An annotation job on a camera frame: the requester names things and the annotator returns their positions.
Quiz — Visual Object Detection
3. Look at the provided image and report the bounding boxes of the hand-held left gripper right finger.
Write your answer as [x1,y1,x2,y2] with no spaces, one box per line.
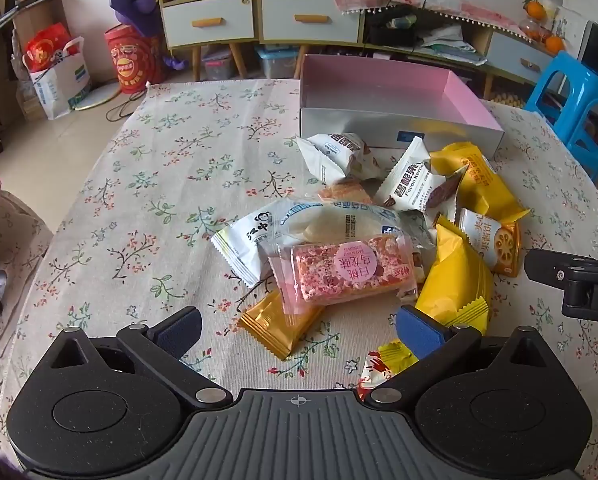
[364,304,552,408]

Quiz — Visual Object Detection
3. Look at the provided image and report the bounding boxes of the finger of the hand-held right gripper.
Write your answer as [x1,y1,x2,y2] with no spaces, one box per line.
[524,248,598,292]

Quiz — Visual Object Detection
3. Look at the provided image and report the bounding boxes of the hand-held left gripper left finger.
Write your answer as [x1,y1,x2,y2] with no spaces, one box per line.
[46,306,234,408]

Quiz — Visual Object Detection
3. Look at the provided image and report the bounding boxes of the orange biscuit packet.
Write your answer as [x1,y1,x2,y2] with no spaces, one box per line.
[454,207,522,278]

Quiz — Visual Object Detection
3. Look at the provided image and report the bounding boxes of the red and yellow snack packet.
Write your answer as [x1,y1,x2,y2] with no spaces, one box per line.
[356,339,422,401]

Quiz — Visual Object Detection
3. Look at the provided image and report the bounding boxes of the large yellow snack packet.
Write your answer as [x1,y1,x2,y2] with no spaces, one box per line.
[429,142,530,221]

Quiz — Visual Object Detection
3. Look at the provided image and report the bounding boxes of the pink cake packet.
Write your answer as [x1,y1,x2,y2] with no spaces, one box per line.
[268,234,420,316]

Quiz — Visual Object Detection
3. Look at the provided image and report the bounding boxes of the gold snack packet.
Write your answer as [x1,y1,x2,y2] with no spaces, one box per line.
[238,290,325,361]

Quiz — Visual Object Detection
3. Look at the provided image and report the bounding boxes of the white bread packet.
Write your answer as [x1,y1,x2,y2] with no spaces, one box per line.
[211,196,437,288]

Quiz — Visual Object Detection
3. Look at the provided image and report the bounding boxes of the white nut snack packet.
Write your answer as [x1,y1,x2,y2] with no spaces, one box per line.
[376,136,467,211]

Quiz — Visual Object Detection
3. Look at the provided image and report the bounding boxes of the clear brown crisp packet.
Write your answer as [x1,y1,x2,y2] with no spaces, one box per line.
[318,177,375,206]

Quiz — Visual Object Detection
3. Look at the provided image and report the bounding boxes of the white pastry snack packet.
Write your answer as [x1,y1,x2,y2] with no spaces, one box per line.
[296,132,380,186]

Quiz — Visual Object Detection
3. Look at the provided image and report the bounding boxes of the pink and white cardboard box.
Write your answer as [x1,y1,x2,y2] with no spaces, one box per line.
[298,53,506,161]

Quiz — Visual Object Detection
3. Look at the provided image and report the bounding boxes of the floral tablecloth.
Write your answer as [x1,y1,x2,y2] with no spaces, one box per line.
[0,77,598,480]

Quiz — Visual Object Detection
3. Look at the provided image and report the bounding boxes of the egg tray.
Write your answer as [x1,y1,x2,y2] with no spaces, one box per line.
[492,87,527,111]

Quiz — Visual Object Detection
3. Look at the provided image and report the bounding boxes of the blue plastic stool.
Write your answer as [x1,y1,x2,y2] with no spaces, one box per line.
[524,51,598,182]

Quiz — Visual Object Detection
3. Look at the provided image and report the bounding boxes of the light blue drawer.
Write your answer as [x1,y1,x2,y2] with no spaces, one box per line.
[485,31,555,83]

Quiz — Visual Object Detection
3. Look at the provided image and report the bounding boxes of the glass bowl of oranges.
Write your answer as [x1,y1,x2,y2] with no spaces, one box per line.
[520,17,551,43]

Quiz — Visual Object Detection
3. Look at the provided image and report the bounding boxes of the pile of folded cloths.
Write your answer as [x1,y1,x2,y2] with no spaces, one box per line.
[416,25,489,67]

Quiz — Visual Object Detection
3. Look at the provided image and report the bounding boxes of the round white fan base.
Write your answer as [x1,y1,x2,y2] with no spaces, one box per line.
[73,80,126,112]

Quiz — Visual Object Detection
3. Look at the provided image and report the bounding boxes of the clear storage box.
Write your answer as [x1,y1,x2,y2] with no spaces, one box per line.
[201,46,240,82]

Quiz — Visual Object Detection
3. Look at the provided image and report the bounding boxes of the white and blue shopping bag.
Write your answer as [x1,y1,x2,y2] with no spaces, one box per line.
[29,36,92,121]

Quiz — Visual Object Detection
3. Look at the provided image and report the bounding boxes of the red printed barrel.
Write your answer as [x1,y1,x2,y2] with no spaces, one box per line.
[104,22,167,95]

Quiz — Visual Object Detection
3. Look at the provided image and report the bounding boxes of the black bag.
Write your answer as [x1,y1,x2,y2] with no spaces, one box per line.
[368,7,420,48]

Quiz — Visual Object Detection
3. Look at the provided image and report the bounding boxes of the blue lid storage box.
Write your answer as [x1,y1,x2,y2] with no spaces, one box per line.
[255,46,300,81]

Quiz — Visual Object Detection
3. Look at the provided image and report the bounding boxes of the white drawer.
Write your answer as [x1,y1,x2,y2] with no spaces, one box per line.
[260,0,366,45]
[161,0,256,51]

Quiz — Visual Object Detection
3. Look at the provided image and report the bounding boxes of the red gift bag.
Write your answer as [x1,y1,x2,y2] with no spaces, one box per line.
[25,22,74,73]

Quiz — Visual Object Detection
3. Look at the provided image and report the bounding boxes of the wooden cabinet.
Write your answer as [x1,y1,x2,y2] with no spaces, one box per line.
[151,0,567,93]

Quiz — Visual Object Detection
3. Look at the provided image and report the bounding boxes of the purple plush toy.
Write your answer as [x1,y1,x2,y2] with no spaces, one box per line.
[110,0,190,72]

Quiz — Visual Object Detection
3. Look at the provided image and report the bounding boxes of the wooden desk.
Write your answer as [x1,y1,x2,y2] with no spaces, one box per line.
[0,0,62,121]

